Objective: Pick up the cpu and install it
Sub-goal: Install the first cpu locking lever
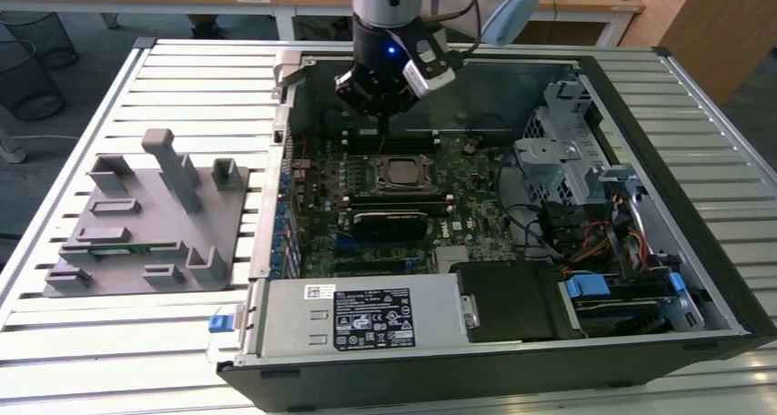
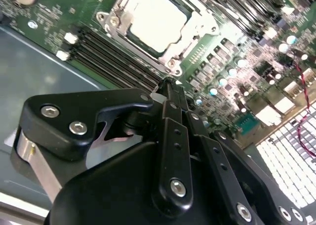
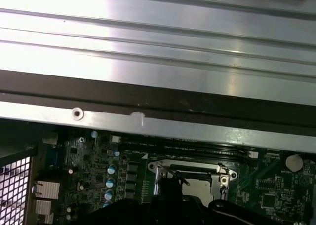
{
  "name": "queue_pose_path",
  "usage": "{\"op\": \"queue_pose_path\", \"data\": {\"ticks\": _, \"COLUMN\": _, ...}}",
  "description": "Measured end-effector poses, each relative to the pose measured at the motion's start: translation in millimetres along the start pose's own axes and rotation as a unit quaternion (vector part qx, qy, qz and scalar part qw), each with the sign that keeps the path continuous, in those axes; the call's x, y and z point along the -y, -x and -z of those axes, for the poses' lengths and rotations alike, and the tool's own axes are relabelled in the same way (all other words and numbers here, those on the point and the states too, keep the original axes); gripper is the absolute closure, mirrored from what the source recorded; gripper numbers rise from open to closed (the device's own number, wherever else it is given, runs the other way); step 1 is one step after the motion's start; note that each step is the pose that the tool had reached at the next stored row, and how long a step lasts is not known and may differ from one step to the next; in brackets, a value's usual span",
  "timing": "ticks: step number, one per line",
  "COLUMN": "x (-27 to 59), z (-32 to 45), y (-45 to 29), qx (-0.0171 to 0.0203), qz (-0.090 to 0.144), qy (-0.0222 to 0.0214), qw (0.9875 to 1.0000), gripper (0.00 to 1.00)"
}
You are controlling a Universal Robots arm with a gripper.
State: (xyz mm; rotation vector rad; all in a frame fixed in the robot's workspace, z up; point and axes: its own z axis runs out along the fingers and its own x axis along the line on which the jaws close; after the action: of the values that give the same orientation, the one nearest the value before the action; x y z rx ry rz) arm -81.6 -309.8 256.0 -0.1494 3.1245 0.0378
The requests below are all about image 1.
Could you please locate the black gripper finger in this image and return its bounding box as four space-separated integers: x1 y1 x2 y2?
333 68 387 139
383 86 421 139

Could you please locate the silver CPU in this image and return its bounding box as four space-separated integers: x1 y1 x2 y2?
385 158 428 187

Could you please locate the metal socket cover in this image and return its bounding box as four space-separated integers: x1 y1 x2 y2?
373 153 436 194

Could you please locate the CPU socket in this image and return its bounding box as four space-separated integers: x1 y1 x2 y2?
372 153 441 197

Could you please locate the green labelled RAM stick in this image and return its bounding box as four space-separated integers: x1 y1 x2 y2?
348 127 435 142

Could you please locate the black RAM slot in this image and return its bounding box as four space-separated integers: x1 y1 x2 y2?
343 140 439 148
351 203 455 217
349 194 455 207

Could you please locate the green motherboard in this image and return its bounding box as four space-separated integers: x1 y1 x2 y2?
284 130 539 280

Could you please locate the small black graphics card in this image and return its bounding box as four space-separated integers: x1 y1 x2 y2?
349 209 429 242

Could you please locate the silver metal drive cage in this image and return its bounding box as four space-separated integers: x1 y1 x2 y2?
512 80 646 207

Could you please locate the silver chipset heatsink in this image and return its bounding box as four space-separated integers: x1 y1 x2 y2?
435 245 473 270

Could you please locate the black expansion slot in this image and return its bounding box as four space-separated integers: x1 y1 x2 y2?
333 259 408 272

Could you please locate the grey parts rack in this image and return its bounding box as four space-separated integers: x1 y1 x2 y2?
42 127 251 298

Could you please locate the silver power supply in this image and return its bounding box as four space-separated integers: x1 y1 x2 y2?
233 273 472 359

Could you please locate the blue disk carrier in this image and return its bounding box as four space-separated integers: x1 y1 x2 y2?
562 271 612 306

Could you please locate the wooden cabinet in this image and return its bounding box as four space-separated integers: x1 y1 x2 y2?
618 0 777 111

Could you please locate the black PC case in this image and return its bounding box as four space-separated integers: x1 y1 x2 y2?
214 46 777 414

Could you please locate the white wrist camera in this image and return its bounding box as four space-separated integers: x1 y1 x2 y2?
401 35 457 99

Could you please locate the black cable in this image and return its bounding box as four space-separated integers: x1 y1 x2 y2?
493 148 563 266

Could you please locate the red wire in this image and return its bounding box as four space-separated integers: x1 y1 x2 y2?
582 221 615 250

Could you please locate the yellow wire bundle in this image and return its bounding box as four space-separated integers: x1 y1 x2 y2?
560 241 612 273

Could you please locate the black wire mesh bin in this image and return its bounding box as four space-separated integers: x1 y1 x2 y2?
0 12 80 70
0 39 69 122

